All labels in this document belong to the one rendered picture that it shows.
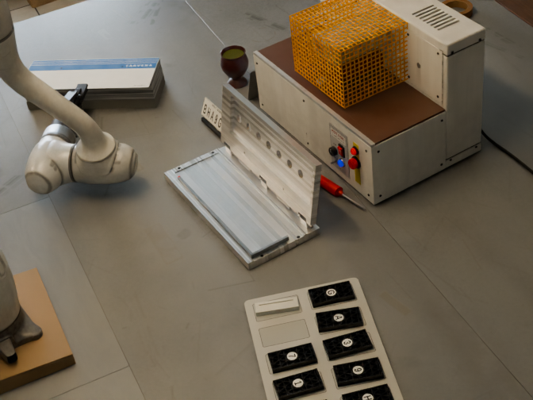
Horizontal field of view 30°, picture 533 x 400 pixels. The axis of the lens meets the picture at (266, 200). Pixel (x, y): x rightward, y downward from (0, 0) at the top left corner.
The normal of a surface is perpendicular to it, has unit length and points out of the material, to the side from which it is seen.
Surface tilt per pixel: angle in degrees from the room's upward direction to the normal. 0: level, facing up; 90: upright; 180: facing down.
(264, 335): 0
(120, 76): 0
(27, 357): 3
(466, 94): 90
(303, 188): 79
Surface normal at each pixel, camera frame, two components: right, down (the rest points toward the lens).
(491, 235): -0.11, -0.76
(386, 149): 0.52, 0.51
